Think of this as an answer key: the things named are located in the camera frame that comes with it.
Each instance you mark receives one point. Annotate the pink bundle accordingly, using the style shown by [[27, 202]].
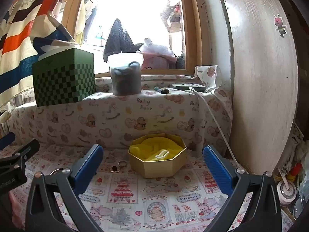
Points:
[[157, 60]]

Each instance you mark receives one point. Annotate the wooden window frame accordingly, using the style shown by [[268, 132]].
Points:
[[190, 29]]

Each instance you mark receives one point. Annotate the grey power bank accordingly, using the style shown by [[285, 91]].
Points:
[[184, 86]]

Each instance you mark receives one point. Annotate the black lighter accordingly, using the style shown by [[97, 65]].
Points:
[[161, 89]]

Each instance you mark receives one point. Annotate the wooden cabinet panel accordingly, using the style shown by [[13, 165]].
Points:
[[260, 77]]

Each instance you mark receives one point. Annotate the green checkered box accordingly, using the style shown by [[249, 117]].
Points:
[[62, 82]]

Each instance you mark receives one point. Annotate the cartoon sticker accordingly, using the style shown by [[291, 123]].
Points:
[[280, 25]]

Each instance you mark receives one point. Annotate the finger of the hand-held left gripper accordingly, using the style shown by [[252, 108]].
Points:
[[21, 152], [6, 139]]

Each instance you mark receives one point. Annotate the yellow cloth lining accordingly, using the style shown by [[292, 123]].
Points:
[[149, 147]]

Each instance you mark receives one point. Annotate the white pink cup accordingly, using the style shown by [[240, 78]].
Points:
[[286, 192]]

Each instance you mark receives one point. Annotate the dark pot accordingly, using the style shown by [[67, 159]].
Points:
[[180, 62]]

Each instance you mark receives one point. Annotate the striped curtain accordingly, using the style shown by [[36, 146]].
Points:
[[21, 41]]

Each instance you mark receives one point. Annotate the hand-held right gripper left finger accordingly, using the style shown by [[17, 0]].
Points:
[[88, 165]]

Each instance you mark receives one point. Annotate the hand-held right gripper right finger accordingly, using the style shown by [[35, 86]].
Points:
[[217, 171]]

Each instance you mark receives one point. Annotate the gold octagonal jewelry box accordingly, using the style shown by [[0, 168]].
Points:
[[159, 169]]

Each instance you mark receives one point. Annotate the strawberry print tablecloth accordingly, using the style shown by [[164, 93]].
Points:
[[144, 198]]

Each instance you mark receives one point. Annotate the bear print cloth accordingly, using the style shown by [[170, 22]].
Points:
[[157, 120]]

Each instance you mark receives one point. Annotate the dark hanging cloth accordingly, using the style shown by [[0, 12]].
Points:
[[118, 38]]

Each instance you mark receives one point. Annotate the clear plastic tub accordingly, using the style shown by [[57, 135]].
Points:
[[125, 82]]

